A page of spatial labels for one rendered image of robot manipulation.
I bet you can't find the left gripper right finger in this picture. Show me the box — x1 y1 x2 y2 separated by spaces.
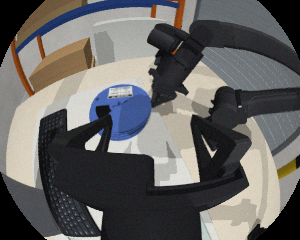
190 115 251 181

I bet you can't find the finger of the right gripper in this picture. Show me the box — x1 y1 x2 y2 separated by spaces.
151 91 169 108
155 92 175 107

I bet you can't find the black keyboard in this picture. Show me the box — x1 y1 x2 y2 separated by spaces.
38 108 101 237

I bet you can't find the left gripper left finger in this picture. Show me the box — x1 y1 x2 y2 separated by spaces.
51 115 113 152

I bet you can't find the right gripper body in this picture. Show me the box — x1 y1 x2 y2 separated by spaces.
149 57 191 97

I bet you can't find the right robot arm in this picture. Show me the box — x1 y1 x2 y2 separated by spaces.
147 20 300 129

